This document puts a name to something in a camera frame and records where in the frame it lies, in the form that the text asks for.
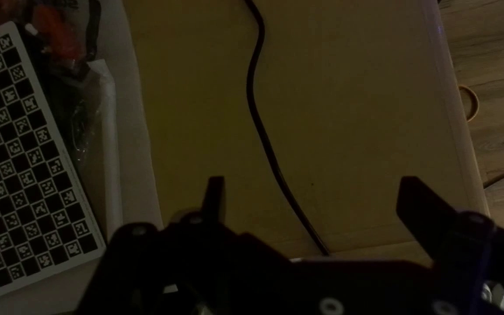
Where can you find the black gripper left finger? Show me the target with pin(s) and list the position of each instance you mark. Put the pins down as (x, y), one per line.
(164, 242)

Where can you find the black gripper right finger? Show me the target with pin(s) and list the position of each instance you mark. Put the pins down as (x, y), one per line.
(444, 228)

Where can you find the white grid tray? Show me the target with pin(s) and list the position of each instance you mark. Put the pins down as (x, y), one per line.
(17, 176)

